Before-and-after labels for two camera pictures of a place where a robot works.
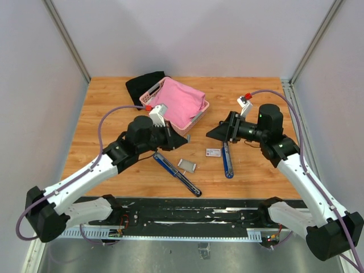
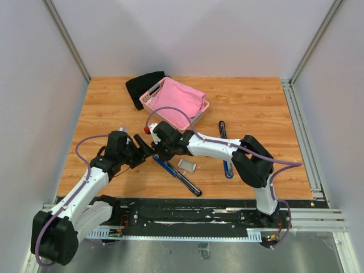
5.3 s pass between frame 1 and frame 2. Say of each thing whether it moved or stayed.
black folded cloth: stayed
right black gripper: moved
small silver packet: stayed
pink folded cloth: stayed
